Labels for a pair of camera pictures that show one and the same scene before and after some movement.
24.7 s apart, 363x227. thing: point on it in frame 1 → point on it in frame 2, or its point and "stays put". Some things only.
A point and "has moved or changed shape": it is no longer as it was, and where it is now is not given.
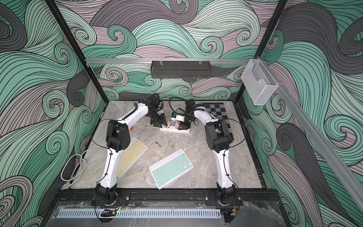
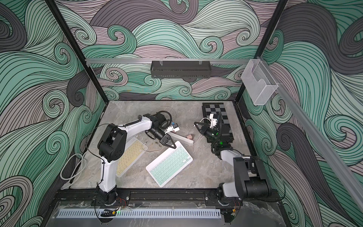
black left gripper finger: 158,125 → 164,140
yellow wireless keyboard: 130,156 stays put
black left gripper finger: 164,122 → 165,139
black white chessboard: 218,110 stays put
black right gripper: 185,125 → 206,130
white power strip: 173,128 has moved or changed shape
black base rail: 168,195 stays put
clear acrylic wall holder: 258,82 stays put
